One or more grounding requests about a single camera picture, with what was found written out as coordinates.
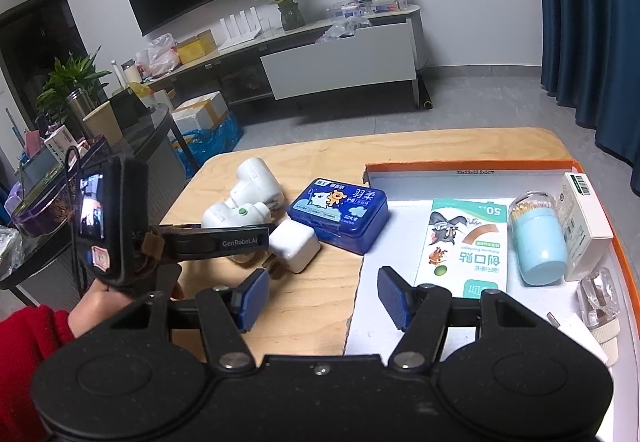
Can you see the yellow cardboard box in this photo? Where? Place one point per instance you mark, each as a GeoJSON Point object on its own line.
{"type": "Point", "coordinates": [198, 46]}

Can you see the teal white bandage box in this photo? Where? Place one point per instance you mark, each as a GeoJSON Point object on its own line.
{"type": "Point", "coordinates": [466, 247]}

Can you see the white grey tv console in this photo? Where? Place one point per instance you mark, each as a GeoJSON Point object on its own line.
{"type": "Point", "coordinates": [283, 64]}

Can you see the beige paper box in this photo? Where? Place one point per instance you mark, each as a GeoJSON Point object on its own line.
{"type": "Point", "coordinates": [102, 121]}

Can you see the dark blue curtain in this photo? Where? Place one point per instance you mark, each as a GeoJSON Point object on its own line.
{"type": "Point", "coordinates": [590, 63]}

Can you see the light blue toothpick jar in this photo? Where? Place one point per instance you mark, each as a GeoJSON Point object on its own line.
{"type": "Point", "coordinates": [538, 239]}

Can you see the small white barcode box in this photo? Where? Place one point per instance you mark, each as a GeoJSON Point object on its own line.
{"type": "Point", "coordinates": [585, 227]}

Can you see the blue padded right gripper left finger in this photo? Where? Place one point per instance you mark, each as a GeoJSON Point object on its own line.
{"type": "Point", "coordinates": [226, 314]}

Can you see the white plug-in device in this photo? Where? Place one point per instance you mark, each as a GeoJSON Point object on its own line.
{"type": "Point", "coordinates": [256, 183]}

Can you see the potted plant on side table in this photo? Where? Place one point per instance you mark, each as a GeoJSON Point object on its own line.
{"type": "Point", "coordinates": [76, 73]}

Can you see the red sleeved left forearm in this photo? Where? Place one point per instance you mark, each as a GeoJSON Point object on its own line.
{"type": "Point", "coordinates": [28, 337]}

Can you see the steel thermos cup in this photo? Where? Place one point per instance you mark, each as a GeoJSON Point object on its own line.
{"type": "Point", "coordinates": [80, 104]}

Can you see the white wifi router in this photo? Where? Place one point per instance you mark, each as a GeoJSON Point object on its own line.
{"type": "Point", "coordinates": [240, 28]}

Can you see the person's left hand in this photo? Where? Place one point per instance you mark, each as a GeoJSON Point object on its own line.
{"type": "Point", "coordinates": [99, 303]}

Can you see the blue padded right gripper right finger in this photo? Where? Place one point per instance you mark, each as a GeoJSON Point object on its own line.
{"type": "Point", "coordinates": [420, 313]}

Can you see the cardboard boxes in blue bag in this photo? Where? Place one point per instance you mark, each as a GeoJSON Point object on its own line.
{"type": "Point", "coordinates": [208, 126]}

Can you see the white pink plastic bag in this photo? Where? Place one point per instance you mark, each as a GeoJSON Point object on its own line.
{"type": "Point", "coordinates": [159, 57]}

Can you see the purple decorated tin tray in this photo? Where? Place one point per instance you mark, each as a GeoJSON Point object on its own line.
{"type": "Point", "coordinates": [37, 203]}

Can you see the white plug device green button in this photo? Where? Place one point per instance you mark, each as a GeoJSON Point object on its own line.
{"type": "Point", "coordinates": [220, 215]}

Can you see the white square charger cube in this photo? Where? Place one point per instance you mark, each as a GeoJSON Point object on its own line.
{"type": "Point", "coordinates": [292, 246]}

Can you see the dark glass side table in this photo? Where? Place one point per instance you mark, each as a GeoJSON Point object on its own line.
{"type": "Point", "coordinates": [45, 276]}

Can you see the blue tin box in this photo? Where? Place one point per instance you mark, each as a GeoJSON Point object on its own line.
{"type": "Point", "coordinates": [344, 215]}

